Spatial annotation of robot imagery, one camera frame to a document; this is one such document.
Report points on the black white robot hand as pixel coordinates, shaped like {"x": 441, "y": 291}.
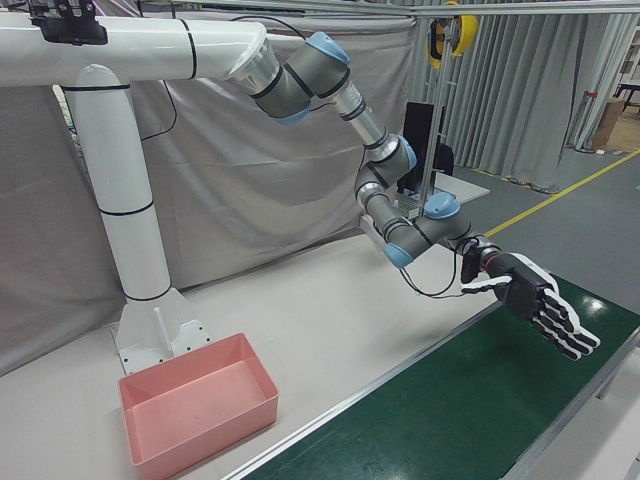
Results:
{"x": 530, "y": 295}

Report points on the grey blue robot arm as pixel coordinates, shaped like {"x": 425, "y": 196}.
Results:
{"x": 325, "y": 75}

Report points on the pink plastic basket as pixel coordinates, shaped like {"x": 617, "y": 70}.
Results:
{"x": 200, "y": 400}

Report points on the white side table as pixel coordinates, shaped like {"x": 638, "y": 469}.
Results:
{"x": 460, "y": 192}

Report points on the black chair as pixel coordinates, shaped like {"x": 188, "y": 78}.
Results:
{"x": 445, "y": 160}

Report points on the cardboard box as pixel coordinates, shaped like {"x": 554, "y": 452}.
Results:
{"x": 607, "y": 125}

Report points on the black monitor on stand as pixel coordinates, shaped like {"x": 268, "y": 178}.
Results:
{"x": 417, "y": 140}

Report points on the grey pleated curtain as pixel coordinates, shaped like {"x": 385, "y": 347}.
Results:
{"x": 525, "y": 100}

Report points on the grey fabric curtain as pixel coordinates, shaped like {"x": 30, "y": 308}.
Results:
{"x": 250, "y": 175}

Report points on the white robot torso column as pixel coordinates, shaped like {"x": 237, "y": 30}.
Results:
{"x": 125, "y": 175}

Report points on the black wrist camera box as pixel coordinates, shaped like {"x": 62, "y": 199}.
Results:
{"x": 470, "y": 262}

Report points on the green conveyor belt aluminium frame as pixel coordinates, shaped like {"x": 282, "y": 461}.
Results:
{"x": 425, "y": 400}

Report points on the black head camera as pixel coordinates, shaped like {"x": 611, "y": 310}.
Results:
{"x": 65, "y": 25}

